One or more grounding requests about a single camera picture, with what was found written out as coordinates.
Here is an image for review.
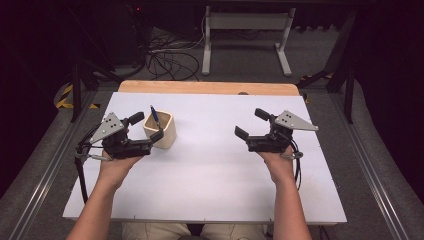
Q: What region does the cream square cup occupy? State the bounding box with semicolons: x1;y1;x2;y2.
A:
142;110;177;150

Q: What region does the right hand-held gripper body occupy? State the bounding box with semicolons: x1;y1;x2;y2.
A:
245;110;319;154

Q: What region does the yellow and black tape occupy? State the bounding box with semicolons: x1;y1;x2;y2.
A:
54;83;101;110

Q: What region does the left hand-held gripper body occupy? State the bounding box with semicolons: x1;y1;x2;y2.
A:
89;112;153;160

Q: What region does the bundle of black floor cables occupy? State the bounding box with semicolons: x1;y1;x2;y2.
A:
146;29;201;82

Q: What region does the white metal stand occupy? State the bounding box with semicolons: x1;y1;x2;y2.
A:
201;5;297;77

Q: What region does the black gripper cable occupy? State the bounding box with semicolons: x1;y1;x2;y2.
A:
289;136;303;191
74;124;104;204

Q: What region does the aluminium rail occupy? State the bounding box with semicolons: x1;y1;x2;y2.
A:
328;93;411;240
8;89;98;240

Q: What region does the person's right hand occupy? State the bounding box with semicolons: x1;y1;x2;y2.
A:
258;144;298;186

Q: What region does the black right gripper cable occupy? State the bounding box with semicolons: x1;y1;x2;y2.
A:
289;136;303;191

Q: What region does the blue pen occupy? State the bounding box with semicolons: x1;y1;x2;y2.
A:
149;105;162;131

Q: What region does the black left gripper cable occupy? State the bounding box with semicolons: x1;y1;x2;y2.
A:
74;124;104;204

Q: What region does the person's left hand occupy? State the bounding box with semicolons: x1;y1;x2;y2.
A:
98;149;144;193

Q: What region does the person's left leg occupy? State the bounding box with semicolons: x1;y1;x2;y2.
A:
121;222;191;240

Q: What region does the wooden table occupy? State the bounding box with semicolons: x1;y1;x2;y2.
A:
118;80;300;97

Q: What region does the person's leg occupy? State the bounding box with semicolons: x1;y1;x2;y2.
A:
121;222;191;240
201;223;268;240

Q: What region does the person's right leg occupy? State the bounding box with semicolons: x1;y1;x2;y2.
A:
201;223;268;240

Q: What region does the black metal stand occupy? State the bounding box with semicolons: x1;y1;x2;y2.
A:
68;6;118;123
296;8;356;124

